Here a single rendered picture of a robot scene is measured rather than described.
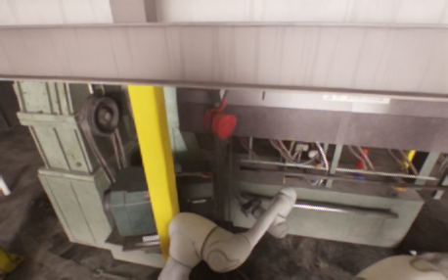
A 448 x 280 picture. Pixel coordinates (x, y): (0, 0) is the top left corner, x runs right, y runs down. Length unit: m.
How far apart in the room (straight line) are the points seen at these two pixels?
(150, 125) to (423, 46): 0.93
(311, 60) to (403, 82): 0.29
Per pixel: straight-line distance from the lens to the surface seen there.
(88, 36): 1.01
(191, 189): 1.67
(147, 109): 0.90
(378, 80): 0.87
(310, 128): 1.87
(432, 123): 2.16
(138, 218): 1.82
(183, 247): 0.92
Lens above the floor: 1.89
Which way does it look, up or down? 28 degrees down
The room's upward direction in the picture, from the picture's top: straight up
